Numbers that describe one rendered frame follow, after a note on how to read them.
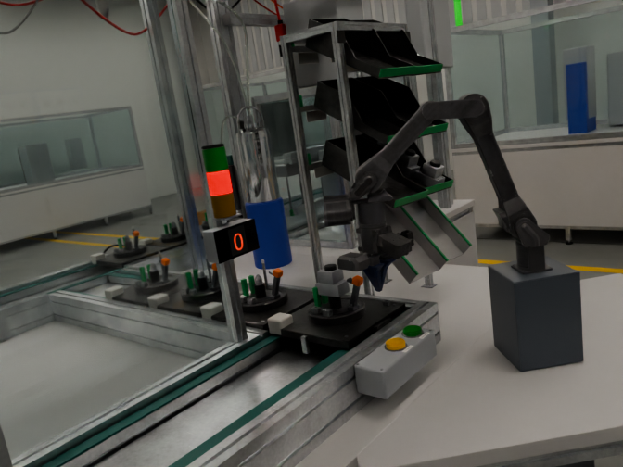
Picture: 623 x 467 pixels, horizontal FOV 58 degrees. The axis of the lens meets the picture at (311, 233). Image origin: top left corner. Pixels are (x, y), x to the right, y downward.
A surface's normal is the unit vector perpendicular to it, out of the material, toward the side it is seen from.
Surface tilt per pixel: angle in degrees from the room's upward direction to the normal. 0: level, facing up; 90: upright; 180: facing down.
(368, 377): 90
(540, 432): 0
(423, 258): 45
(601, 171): 90
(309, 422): 90
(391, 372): 90
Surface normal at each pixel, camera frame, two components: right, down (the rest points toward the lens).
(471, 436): -0.14, -0.97
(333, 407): 0.76, 0.03
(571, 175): -0.64, 0.25
